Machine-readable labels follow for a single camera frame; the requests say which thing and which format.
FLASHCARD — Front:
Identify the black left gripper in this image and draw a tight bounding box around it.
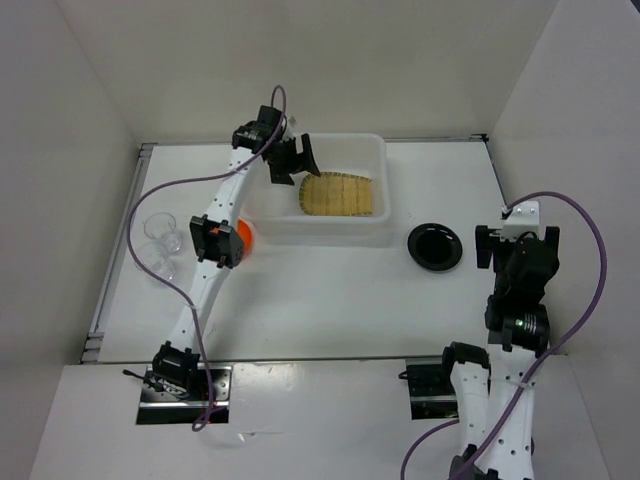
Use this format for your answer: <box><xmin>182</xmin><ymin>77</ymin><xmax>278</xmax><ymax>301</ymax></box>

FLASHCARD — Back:
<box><xmin>265</xmin><ymin>132</ymin><xmax>319</xmax><ymax>185</ymax></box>

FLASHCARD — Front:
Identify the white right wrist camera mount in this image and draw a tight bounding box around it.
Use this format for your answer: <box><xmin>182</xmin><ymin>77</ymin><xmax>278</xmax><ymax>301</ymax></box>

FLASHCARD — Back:
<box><xmin>499</xmin><ymin>200</ymin><xmax>540</xmax><ymax>242</ymax></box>

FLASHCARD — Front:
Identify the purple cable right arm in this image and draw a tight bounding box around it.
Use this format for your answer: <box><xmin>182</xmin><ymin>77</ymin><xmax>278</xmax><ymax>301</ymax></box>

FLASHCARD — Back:
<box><xmin>402</xmin><ymin>191</ymin><xmax>610</xmax><ymax>480</ymax></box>

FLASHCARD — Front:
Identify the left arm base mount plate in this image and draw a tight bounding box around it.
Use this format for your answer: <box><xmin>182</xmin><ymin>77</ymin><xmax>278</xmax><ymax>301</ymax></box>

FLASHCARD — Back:
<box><xmin>134</xmin><ymin>365</ymin><xmax>233</xmax><ymax>425</ymax></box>

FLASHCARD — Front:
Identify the clear plastic cup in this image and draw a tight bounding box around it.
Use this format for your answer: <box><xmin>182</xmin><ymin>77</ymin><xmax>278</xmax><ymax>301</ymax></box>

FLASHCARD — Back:
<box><xmin>143</xmin><ymin>212</ymin><xmax>182</xmax><ymax>254</ymax></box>
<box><xmin>134</xmin><ymin>242</ymin><xmax>176</xmax><ymax>282</ymax></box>

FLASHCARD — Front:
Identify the green yellow woven bamboo tray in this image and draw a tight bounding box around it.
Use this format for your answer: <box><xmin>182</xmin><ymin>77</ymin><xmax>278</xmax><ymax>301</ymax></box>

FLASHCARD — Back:
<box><xmin>298</xmin><ymin>172</ymin><xmax>374</xmax><ymax>217</ymax></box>

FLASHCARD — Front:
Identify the orange round plate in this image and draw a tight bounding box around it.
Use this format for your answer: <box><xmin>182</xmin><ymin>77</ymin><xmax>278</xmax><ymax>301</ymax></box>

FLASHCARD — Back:
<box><xmin>237</xmin><ymin>219</ymin><xmax>254</xmax><ymax>256</ymax></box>

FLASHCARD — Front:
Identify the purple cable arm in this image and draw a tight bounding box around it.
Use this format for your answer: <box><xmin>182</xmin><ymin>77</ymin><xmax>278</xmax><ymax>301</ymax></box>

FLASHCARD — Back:
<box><xmin>127</xmin><ymin>85</ymin><xmax>289</xmax><ymax>432</ymax></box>
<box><xmin>402</xmin><ymin>191</ymin><xmax>610</xmax><ymax>480</ymax></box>

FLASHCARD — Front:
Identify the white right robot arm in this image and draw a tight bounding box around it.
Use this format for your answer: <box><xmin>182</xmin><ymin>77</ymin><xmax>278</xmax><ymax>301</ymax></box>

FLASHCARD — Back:
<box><xmin>438</xmin><ymin>226</ymin><xmax>560</xmax><ymax>479</ymax></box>

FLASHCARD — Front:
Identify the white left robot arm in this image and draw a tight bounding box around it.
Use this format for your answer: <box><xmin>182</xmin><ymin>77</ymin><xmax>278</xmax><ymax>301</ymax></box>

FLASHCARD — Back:
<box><xmin>152</xmin><ymin>128</ymin><xmax>320</xmax><ymax>400</ymax></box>

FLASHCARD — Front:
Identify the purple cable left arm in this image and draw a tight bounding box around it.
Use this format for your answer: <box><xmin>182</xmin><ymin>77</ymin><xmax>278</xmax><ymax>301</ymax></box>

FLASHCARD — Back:
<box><xmin>127</xmin><ymin>85</ymin><xmax>289</xmax><ymax>432</ymax></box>

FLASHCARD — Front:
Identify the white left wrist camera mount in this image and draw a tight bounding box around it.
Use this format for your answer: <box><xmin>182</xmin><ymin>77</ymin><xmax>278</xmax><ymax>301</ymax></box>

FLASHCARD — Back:
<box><xmin>282</xmin><ymin>116</ymin><xmax>297</xmax><ymax>138</ymax></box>

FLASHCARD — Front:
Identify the black round plate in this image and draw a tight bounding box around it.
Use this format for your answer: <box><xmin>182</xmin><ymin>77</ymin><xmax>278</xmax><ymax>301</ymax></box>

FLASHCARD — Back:
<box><xmin>407</xmin><ymin>223</ymin><xmax>463</xmax><ymax>273</ymax></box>

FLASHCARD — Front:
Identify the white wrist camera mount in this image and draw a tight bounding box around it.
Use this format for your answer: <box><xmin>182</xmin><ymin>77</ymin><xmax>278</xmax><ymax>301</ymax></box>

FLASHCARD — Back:
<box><xmin>282</xmin><ymin>116</ymin><xmax>297</xmax><ymax>138</ymax></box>
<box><xmin>499</xmin><ymin>200</ymin><xmax>540</xmax><ymax>242</ymax></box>

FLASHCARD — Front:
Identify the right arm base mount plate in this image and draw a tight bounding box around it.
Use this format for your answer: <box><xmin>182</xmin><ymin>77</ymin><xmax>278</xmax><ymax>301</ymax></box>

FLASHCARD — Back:
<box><xmin>398</xmin><ymin>357</ymin><xmax>458</xmax><ymax>420</ymax></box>

